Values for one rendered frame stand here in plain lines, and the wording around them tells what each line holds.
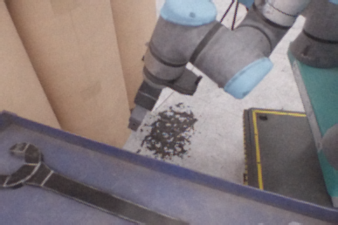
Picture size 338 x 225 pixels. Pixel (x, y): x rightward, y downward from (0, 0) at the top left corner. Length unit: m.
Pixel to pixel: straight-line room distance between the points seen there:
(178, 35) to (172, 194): 0.26
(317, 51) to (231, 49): 0.61
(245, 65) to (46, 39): 0.60
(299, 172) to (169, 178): 0.84
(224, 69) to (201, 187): 0.19
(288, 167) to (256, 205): 0.78
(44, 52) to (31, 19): 0.11
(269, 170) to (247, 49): 0.77
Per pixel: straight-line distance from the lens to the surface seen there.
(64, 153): 0.49
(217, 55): 0.44
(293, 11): 0.53
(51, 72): 0.91
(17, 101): 0.72
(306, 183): 1.17
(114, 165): 0.45
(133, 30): 1.26
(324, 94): 0.91
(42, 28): 0.83
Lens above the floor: 1.24
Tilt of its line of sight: 44 degrees down
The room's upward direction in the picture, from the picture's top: 2 degrees counter-clockwise
